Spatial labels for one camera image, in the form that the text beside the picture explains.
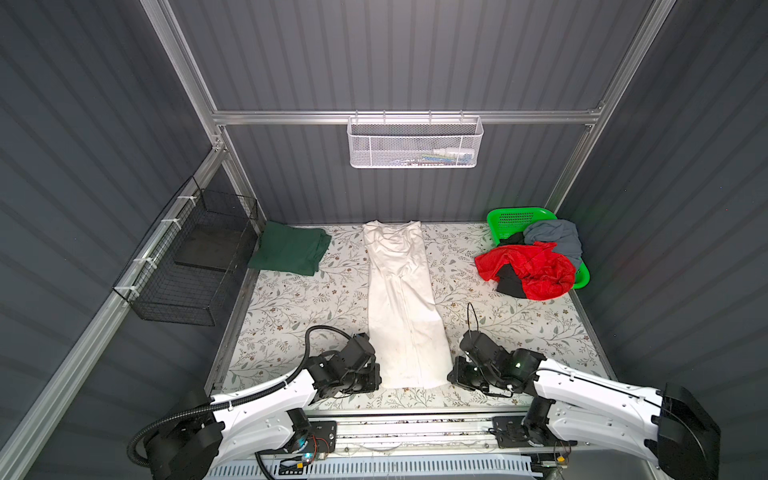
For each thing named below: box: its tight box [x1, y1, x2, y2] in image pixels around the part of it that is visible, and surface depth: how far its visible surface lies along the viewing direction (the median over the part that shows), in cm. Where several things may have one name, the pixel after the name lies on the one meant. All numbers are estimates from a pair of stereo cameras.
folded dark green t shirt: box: [248, 221, 332, 276], surface depth 111 cm
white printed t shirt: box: [364, 220, 453, 389], surface depth 96 cm
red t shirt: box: [474, 242, 576, 301], surface depth 95 cm
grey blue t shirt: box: [523, 220, 583, 271], surface depth 106 cm
